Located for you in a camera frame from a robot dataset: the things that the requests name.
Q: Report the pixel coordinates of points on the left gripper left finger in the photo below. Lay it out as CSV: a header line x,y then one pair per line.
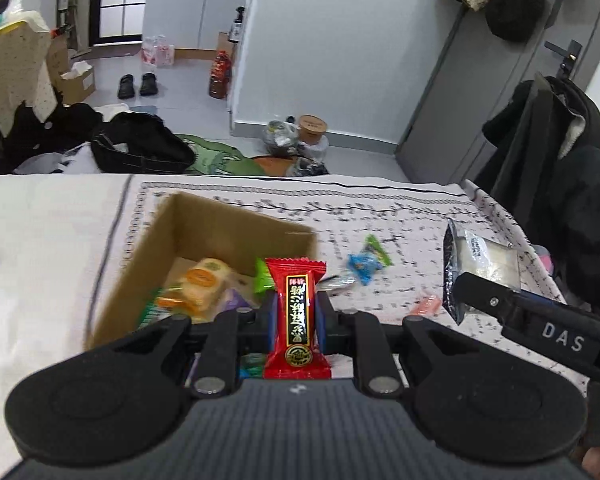
x,y
232,335

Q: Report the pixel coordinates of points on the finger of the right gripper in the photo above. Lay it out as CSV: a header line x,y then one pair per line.
x,y
491,298

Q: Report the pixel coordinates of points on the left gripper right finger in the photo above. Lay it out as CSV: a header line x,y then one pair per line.
x,y
361,337

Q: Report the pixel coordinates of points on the clear white cracker pack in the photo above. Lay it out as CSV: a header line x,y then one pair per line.
x,y
466,251

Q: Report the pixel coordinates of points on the red candy bar packet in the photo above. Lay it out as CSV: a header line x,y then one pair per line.
x,y
295,354

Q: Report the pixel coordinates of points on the orange snack packet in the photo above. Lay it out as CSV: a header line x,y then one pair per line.
x,y
427,306

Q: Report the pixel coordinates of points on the green snack packet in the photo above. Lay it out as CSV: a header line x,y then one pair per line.
x,y
262,281

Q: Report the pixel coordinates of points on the orange breadstick packet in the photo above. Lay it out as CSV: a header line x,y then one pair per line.
x,y
195,288

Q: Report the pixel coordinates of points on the blue candy packet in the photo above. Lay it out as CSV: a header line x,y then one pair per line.
x,y
364,266

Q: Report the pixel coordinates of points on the green purple candy packet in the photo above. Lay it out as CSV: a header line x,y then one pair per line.
x,y
374,248

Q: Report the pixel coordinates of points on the hanging dark coat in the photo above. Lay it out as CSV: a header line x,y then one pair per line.
x,y
545,171

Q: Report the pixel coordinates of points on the wooden lid jar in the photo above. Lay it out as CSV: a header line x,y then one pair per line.
x,y
311,129

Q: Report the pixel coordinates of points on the black clothes pile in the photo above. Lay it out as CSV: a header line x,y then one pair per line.
x,y
128,143

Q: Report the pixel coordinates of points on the right black slipper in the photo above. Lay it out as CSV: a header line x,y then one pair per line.
x,y
149,85

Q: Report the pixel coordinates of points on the black slipper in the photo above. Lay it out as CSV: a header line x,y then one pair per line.
x,y
126,88
149,85

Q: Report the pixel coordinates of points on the left black slipper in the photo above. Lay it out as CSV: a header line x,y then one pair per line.
x,y
126,88

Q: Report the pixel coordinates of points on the pink white plastic bag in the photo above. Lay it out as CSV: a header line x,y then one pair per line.
x,y
157,52

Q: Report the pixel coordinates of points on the open cardboard floor box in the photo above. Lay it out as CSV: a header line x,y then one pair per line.
x,y
78,83

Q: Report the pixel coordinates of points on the white kitchen cabinet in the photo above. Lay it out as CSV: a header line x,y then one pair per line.
x,y
189,24

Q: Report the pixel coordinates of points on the table with dotted cloth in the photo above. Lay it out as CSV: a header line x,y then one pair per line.
x,y
24,76

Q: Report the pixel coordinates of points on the dark framed glass door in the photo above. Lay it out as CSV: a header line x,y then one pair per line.
x,y
114,21

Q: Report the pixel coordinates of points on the grey door with handle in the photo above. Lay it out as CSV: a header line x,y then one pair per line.
x,y
476,76

